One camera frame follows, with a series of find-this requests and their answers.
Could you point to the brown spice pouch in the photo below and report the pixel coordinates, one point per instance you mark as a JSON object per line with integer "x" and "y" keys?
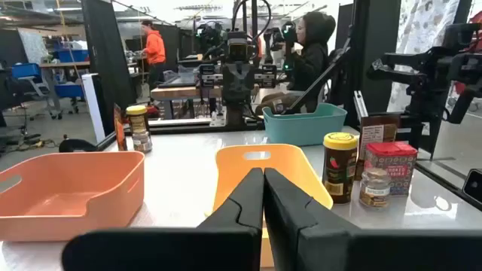
{"x": 376, "y": 130}
{"x": 119, "y": 131}

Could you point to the black partition panel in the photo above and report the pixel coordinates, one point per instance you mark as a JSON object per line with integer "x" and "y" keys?
{"x": 376, "y": 49}
{"x": 109, "y": 67}

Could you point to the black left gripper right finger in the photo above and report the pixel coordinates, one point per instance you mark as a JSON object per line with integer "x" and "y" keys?
{"x": 309, "y": 248}

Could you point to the small glass saffron jar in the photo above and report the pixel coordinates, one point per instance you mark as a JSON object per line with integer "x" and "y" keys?
{"x": 374, "y": 190}
{"x": 142, "y": 142}

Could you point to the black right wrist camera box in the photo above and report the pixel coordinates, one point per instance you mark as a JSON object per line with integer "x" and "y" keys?
{"x": 238, "y": 47}

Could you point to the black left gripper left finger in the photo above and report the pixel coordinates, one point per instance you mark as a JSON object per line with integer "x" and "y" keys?
{"x": 226, "y": 248}

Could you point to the silver aluminium bracket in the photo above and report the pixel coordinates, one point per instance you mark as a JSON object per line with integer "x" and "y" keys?
{"x": 360, "y": 105}

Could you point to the teal plastic bin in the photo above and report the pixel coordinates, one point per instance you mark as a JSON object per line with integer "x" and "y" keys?
{"x": 301, "y": 130}

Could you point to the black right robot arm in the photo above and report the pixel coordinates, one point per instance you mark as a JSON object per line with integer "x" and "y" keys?
{"x": 235, "y": 114}

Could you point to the white patterned curtain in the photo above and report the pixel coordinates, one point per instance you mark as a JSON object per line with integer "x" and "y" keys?
{"x": 421, "y": 37}

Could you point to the salmon orange plastic bin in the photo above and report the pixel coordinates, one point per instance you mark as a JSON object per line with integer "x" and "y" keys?
{"x": 75, "y": 220}

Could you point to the wooden workbench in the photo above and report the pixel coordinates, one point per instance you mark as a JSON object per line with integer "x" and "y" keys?
{"x": 184, "y": 92}

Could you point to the yellow plastic bin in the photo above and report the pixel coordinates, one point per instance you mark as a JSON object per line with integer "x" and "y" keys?
{"x": 241, "y": 169}

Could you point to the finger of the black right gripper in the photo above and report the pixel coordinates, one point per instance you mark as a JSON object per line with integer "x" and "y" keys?
{"x": 268, "y": 77}
{"x": 207, "y": 77}

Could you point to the blue plastic crate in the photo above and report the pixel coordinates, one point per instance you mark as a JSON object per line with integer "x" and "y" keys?
{"x": 73, "y": 55}
{"x": 69, "y": 91}
{"x": 26, "y": 70}

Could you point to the black table-level camera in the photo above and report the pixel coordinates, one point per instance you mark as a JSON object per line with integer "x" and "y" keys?
{"x": 473, "y": 185}

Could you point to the white panel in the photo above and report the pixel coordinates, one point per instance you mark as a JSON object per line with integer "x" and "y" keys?
{"x": 93, "y": 109}

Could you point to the yellow-lid dark spice jar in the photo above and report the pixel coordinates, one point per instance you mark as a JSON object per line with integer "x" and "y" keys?
{"x": 339, "y": 169}
{"x": 136, "y": 116}

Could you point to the person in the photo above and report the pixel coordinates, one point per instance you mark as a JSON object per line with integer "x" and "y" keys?
{"x": 155, "y": 47}
{"x": 312, "y": 64}

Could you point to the red smoked paprika tin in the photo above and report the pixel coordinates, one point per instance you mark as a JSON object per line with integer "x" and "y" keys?
{"x": 399, "y": 165}

